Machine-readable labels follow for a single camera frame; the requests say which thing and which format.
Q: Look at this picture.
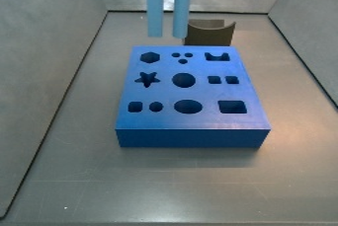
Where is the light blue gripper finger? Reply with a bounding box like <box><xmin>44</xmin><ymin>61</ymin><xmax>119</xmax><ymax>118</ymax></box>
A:
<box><xmin>147</xmin><ymin>0</ymin><xmax>164</xmax><ymax>38</ymax></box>
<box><xmin>172</xmin><ymin>0</ymin><xmax>190</xmax><ymax>38</ymax></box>

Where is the dark grey curved object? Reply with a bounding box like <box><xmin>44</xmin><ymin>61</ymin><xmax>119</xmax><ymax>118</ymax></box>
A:
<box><xmin>183</xmin><ymin>19</ymin><xmax>237</xmax><ymax>46</ymax></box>

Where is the blue shape sorter block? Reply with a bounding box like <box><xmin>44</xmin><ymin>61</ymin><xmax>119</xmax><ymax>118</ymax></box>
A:
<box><xmin>115</xmin><ymin>45</ymin><xmax>271</xmax><ymax>148</ymax></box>

